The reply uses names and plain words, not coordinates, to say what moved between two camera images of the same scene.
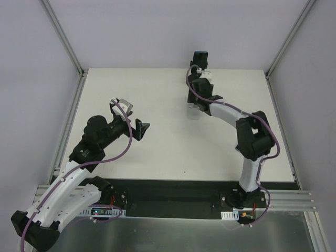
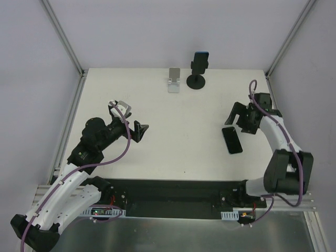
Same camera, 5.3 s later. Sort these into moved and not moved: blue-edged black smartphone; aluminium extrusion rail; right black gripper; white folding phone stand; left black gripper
Moved: right black gripper; white folding phone stand
Not moved: blue-edged black smartphone; aluminium extrusion rail; left black gripper
